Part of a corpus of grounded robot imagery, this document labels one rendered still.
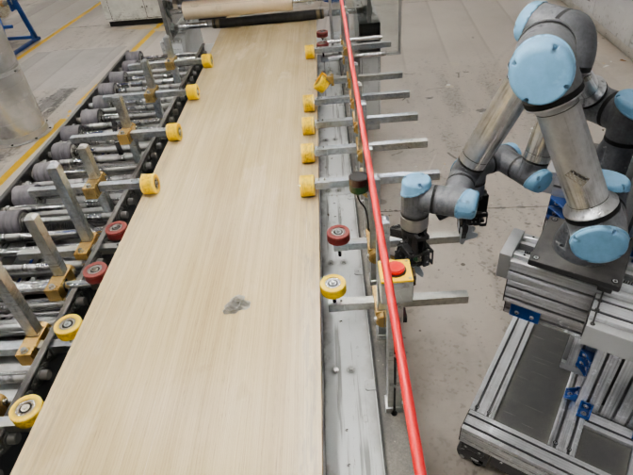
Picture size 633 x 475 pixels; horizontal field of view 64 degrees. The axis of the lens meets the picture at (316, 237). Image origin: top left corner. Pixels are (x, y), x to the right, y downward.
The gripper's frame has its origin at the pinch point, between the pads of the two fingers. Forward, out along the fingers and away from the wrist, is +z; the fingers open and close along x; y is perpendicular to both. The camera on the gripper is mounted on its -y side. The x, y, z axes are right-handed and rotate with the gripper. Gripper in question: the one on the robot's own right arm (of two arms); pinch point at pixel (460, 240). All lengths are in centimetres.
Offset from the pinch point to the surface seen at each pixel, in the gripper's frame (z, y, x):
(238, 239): -8, -77, 0
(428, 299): 0.2, -15.6, -26.5
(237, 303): -9, -73, -32
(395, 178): -12.6, -19.6, 23.5
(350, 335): 20, -40, -22
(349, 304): 0.4, -39.9, -26.5
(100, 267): -8, -122, -10
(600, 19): 71, 258, 442
